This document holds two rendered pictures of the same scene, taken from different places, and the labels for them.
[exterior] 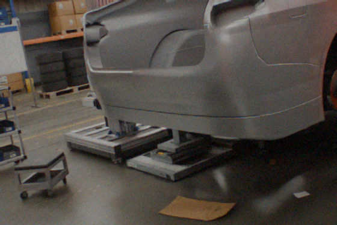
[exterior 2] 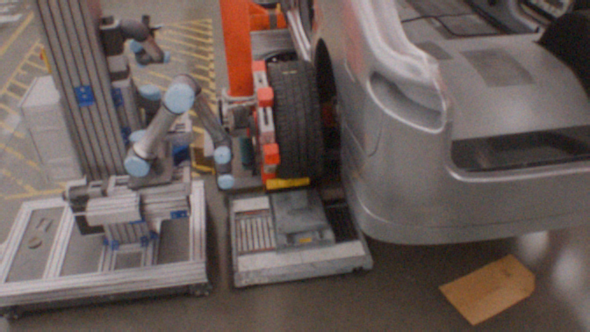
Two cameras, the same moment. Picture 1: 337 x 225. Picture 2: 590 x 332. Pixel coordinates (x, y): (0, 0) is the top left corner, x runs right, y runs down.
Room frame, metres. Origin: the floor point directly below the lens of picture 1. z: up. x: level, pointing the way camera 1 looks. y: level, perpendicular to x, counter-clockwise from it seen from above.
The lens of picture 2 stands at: (3.27, 2.09, 2.32)
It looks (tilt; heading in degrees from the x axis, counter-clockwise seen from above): 35 degrees down; 300
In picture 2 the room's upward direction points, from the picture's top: 3 degrees counter-clockwise
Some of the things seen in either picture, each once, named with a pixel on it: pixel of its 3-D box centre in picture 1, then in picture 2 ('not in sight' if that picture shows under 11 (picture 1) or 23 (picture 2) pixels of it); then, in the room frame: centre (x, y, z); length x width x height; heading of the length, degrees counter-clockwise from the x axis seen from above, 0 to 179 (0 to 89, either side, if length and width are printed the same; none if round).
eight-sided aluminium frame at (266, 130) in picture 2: not in sight; (264, 123); (4.63, 0.03, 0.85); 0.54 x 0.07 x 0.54; 126
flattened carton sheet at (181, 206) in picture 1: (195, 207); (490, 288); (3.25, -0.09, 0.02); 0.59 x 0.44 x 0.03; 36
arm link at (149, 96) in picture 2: not in sight; (150, 97); (5.26, 0.24, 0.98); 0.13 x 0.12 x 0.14; 22
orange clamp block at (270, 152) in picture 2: not in sight; (270, 154); (4.44, 0.28, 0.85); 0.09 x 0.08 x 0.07; 126
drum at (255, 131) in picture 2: not in sight; (251, 125); (4.69, 0.07, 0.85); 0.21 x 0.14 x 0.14; 36
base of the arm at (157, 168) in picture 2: not in sight; (148, 163); (4.96, 0.63, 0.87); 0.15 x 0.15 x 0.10
